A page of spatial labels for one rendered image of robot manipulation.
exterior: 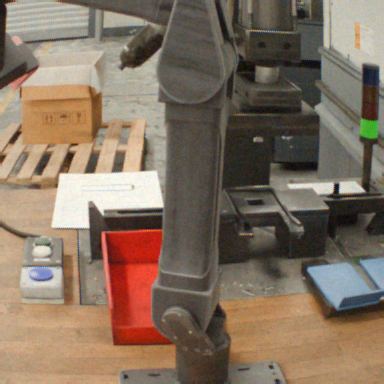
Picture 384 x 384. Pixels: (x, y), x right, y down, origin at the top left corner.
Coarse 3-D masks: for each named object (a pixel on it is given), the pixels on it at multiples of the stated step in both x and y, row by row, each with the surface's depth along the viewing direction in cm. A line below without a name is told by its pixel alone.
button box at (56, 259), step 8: (0, 224) 129; (16, 232) 126; (24, 232) 125; (32, 240) 117; (56, 240) 118; (24, 248) 114; (32, 248) 114; (56, 248) 115; (24, 256) 111; (32, 256) 111; (40, 256) 111; (48, 256) 111; (56, 256) 112; (24, 264) 109; (32, 264) 109; (40, 264) 109; (48, 264) 109; (56, 264) 109
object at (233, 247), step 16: (224, 224) 116; (256, 224) 117; (272, 224) 117; (304, 224) 118; (320, 224) 118; (224, 240) 117; (288, 240) 119; (304, 240) 119; (320, 240) 119; (224, 256) 118; (240, 256) 118; (288, 256) 119; (304, 256) 120
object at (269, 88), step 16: (240, 64) 132; (256, 64) 111; (272, 64) 111; (240, 80) 115; (256, 80) 113; (272, 80) 112; (288, 80) 115; (240, 96) 114; (256, 96) 108; (272, 96) 109; (288, 96) 109; (240, 112) 111; (256, 112) 111; (272, 112) 112; (288, 112) 112; (304, 112) 113; (240, 128) 111; (256, 128) 111; (272, 128) 111; (288, 128) 112; (304, 128) 112
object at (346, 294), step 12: (336, 264) 112; (324, 276) 108; (348, 276) 108; (324, 288) 104; (336, 288) 104; (348, 288) 104; (360, 288) 104; (336, 300) 101; (348, 300) 97; (360, 300) 98; (372, 300) 99
